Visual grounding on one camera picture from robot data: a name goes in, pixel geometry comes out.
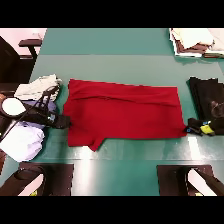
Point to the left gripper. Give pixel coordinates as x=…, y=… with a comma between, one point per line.
x=61, y=121

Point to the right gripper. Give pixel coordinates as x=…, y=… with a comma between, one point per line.
x=194, y=126

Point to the red T-shirt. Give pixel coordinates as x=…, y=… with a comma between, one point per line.
x=123, y=113

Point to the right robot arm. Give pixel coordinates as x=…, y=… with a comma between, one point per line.
x=218, y=127

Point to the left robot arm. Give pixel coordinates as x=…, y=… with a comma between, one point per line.
x=13, y=107

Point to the lavender garment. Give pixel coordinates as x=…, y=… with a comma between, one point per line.
x=36, y=124

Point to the black garment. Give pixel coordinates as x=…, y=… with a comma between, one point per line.
x=204, y=96

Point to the beige garment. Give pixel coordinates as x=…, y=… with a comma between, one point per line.
x=35, y=87

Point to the white garment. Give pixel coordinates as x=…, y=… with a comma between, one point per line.
x=21, y=141
x=217, y=40

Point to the brown garment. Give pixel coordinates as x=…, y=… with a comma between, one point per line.
x=190, y=49

